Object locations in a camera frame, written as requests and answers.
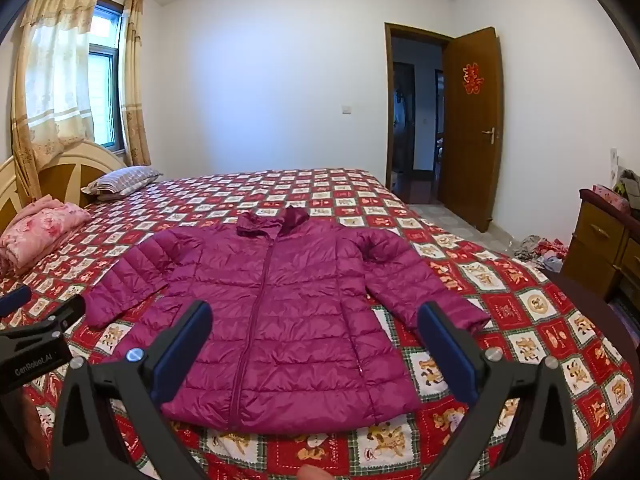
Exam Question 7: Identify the red printed bedspread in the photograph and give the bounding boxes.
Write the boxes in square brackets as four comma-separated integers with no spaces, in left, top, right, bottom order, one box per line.
[0,167,635,480]

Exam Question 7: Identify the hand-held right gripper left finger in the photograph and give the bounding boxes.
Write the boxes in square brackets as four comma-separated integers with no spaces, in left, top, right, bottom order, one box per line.
[47,301,213,480]

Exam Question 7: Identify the narrow beige floral curtain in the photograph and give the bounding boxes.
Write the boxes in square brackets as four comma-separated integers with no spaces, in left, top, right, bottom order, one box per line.
[120,0,152,167]

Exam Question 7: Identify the striped pillow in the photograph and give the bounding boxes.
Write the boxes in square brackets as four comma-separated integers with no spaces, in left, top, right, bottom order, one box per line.
[81,165,164,196]

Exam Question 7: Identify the clutter on dresser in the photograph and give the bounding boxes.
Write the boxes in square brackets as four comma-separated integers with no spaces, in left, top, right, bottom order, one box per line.
[616,169,640,203]

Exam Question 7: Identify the beige floral curtain with sheer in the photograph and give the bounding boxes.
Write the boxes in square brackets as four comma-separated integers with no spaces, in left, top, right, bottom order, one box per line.
[10,0,104,201]

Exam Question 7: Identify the pink patterned box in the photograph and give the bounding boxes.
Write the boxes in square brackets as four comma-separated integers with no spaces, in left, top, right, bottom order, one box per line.
[592,184,632,217]

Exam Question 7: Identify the magenta puffer jacket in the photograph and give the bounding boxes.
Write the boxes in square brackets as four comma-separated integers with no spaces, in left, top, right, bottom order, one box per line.
[85,206,492,435]

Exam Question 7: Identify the pile of clothes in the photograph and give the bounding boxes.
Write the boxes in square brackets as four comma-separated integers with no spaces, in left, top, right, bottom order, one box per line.
[510,234,571,273]

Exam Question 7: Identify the window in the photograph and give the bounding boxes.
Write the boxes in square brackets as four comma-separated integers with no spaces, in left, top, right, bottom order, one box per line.
[89,0,126,152]

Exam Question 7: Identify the wooden dresser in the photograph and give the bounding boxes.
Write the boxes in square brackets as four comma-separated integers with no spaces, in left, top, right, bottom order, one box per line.
[562,187,640,305]

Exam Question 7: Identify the brown door frame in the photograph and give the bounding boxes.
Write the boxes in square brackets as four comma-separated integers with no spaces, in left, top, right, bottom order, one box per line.
[383,22,456,206]

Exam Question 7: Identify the red door decoration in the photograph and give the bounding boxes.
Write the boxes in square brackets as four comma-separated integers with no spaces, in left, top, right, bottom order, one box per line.
[462,62,483,96]

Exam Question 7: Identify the pink folded quilt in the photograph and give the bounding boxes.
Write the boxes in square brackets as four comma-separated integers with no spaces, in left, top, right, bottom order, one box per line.
[0,194,92,276]

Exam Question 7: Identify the dark wooden bed footboard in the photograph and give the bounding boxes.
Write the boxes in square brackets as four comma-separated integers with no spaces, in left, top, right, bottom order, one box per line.
[545,269,640,351]

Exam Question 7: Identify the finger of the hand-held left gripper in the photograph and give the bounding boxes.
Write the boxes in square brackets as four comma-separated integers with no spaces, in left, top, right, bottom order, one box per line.
[0,294,87,343]
[0,286,32,317]

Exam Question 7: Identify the brown wooden door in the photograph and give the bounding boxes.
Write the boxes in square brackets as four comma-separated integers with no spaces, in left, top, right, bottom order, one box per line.
[439,26,503,233]

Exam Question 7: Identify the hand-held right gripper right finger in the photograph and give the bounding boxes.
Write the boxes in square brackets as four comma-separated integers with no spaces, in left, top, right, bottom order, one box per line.
[418,302,596,480]

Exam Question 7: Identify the wooden bed headboard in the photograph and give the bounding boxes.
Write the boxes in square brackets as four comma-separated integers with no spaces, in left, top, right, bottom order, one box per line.
[0,140,128,233]

